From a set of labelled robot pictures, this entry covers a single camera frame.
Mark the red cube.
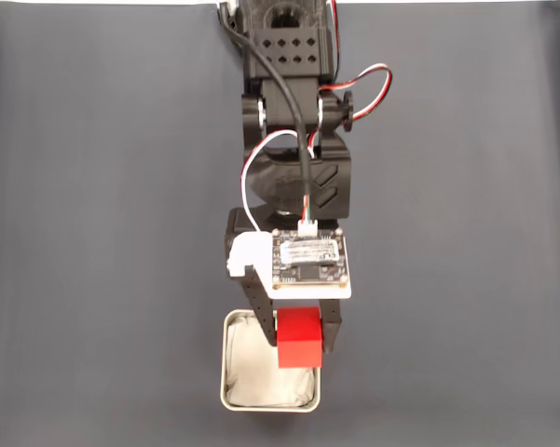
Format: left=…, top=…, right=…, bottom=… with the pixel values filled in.
left=276, top=305, right=326, bottom=370

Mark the square metal box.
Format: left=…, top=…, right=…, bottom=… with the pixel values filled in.
left=219, top=309, right=321, bottom=413

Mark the white crumpled cloth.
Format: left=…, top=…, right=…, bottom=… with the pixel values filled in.
left=224, top=316, right=318, bottom=408

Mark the dark grey table mat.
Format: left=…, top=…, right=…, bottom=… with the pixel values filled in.
left=0, top=2, right=560, bottom=447

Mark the black camera cable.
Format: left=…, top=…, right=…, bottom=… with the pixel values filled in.
left=219, top=13, right=319, bottom=234

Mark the red white black servo cable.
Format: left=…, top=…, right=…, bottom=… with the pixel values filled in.
left=307, top=0, right=395, bottom=157

